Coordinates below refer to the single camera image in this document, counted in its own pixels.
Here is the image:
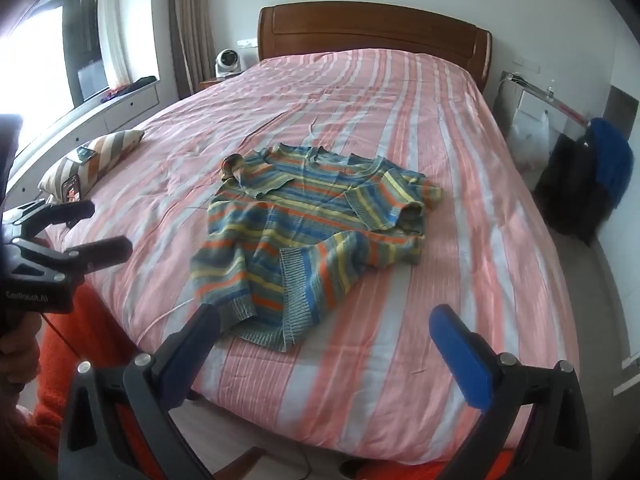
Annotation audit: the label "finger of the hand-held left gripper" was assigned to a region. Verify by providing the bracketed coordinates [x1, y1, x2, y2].
[4, 236, 134, 285]
[2, 200, 97, 245]

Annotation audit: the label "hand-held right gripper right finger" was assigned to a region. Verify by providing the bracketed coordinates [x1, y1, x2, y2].
[429, 304, 593, 480]

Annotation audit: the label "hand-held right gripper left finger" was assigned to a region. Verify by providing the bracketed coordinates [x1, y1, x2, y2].
[57, 304, 222, 480]

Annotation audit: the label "striped knit sweater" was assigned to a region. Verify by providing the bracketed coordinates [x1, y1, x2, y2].
[190, 142, 445, 353]

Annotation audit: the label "dark clothes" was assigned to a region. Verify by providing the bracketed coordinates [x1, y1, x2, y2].
[100, 76, 158, 103]

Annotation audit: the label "person's left hand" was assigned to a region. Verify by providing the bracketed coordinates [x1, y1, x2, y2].
[0, 332, 42, 403]

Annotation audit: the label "striped pillow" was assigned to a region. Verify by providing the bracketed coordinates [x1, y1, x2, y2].
[37, 129, 146, 200]

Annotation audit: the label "person's orange clothing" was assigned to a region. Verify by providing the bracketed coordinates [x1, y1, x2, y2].
[0, 282, 516, 480]

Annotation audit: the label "white window bench cabinet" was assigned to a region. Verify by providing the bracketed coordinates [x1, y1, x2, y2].
[5, 80, 161, 196]

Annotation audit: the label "window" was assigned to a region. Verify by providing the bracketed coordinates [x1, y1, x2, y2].
[0, 0, 108, 126]

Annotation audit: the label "white sheer curtain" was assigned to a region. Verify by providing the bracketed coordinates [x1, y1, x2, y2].
[96, 0, 133, 88]

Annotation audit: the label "black chair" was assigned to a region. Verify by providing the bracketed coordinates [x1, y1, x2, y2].
[532, 132, 608, 246]

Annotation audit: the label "white round fan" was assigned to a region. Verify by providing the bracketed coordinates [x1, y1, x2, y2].
[214, 47, 242, 78]

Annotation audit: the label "brown curtain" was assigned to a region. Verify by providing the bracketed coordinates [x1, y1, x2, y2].
[167, 0, 217, 98]

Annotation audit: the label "white plastic bag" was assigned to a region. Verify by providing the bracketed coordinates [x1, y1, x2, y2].
[507, 110, 551, 171]

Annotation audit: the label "pink striped bed blanket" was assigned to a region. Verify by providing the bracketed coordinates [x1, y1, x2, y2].
[37, 47, 583, 466]

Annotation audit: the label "blue jacket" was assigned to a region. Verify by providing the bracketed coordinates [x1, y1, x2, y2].
[587, 117, 635, 211]

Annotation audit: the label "white desk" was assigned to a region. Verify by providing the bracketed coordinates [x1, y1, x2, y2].
[492, 71, 591, 161]

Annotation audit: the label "wooden headboard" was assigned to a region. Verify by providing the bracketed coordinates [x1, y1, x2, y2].
[257, 2, 493, 93]

